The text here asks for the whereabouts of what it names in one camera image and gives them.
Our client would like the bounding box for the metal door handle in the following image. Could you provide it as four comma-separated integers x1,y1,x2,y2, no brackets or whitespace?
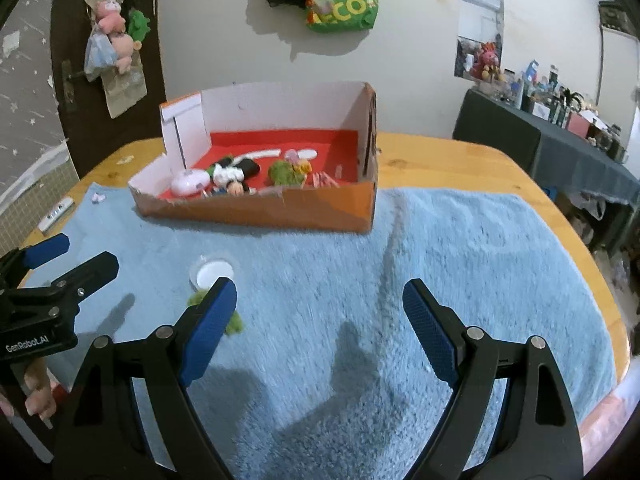
60,59,87,113

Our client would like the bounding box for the pink plush on side table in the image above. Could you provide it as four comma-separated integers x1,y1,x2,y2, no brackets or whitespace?
472,42,503,82

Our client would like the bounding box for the wall mirror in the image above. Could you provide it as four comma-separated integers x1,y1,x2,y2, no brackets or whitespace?
454,0,505,80

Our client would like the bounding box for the pale blue plastic bag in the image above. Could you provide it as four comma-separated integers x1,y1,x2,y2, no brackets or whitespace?
83,30,113,82

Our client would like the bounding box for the pink pig plush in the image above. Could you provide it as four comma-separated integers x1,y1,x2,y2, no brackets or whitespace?
95,0,127,32

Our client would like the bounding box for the black suit doll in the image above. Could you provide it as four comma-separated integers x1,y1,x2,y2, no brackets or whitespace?
212,157,262,182

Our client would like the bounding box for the side table with dark cloth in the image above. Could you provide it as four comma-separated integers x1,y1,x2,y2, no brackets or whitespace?
452,87,640,253

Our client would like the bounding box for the green plush toy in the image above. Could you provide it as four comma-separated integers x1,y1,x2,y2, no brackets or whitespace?
127,8,152,43

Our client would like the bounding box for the pink plush toy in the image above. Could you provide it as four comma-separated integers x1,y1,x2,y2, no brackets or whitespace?
107,32,142,73

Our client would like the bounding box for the pink earbuds case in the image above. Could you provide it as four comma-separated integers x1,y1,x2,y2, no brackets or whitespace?
170,168,211,196

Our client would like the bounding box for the white remote control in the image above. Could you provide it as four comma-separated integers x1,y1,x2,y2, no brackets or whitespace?
38,197,75,234

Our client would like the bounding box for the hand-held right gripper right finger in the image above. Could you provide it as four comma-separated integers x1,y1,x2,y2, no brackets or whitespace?
402,278,587,480

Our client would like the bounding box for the row of bottles and boxes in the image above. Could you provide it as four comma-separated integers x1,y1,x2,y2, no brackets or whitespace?
502,59,632,162

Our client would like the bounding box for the fluffy blue towel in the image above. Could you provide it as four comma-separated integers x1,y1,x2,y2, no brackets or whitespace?
20,187,619,480

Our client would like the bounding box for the clear round lid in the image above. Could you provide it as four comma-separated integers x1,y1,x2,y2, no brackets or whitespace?
189,254,237,292

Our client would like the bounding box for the green fuzzy ball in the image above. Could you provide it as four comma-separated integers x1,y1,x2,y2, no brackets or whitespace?
187,287,247,337
267,161,306,187

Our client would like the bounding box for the orange and white cardboard box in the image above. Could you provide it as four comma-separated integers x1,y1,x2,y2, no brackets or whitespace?
127,81,379,235

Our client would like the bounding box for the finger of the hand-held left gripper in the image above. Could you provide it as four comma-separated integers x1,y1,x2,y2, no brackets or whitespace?
19,251,120,312
0,233,71,291

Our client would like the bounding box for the pink box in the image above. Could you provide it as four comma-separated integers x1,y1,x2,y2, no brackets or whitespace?
565,109,594,137

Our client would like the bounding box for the person's left hand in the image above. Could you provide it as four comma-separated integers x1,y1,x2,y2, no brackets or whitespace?
23,359,58,422

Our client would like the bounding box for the hanging plush toys bag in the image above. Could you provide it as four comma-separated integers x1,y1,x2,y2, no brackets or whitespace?
100,67,149,120

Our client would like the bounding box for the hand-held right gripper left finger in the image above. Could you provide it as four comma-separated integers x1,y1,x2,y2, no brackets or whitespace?
52,276,239,480

